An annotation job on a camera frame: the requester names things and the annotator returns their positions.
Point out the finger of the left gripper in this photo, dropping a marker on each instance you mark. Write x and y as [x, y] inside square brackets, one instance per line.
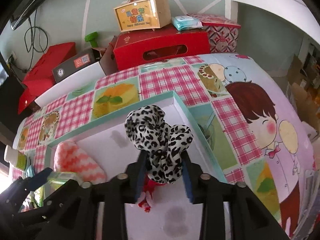
[40, 178]

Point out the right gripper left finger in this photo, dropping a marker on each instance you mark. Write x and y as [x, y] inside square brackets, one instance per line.
[124, 188]

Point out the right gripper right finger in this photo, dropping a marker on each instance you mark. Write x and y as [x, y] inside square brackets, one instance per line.
[203, 188]

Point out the red pink hair bow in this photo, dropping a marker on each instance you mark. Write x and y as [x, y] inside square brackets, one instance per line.
[145, 201]

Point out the pink white striped towel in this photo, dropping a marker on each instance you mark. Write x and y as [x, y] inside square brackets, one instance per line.
[69, 157]

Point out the leopard print scrunchie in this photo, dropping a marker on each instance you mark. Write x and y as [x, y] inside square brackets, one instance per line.
[163, 143]

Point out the blue face mask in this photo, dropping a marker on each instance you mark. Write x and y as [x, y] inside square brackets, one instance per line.
[30, 173]

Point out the light green cloth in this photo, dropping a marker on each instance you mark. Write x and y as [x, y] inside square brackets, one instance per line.
[37, 197]

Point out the green tissue pack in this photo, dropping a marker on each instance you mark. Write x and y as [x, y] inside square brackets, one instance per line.
[62, 177]

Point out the white pill bottle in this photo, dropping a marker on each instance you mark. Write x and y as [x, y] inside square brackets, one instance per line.
[16, 158]

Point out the teal shallow box tray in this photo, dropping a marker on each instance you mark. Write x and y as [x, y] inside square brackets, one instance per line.
[172, 215]

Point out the checkered picture tablecloth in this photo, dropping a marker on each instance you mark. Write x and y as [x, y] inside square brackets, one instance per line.
[249, 128]

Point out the red gift bag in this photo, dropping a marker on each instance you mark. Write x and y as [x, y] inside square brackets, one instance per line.
[40, 78]

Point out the white foam board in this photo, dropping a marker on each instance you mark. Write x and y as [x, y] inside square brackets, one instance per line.
[71, 83]

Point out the black flat box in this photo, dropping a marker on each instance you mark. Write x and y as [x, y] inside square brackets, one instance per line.
[76, 63]

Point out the red carton box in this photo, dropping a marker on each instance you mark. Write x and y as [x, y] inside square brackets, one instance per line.
[134, 48]

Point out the green dumbbell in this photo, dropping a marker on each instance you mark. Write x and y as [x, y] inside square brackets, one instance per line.
[92, 39]

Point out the red patterned gift box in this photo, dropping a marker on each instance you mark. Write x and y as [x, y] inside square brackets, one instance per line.
[222, 33]

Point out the blue wet wipes pack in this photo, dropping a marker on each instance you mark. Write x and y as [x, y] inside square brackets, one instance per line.
[185, 22]

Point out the wooden handle gift box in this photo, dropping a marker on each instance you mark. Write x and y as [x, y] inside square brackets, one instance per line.
[143, 14]

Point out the white shelf frame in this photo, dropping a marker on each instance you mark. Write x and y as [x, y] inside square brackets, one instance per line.
[294, 11]

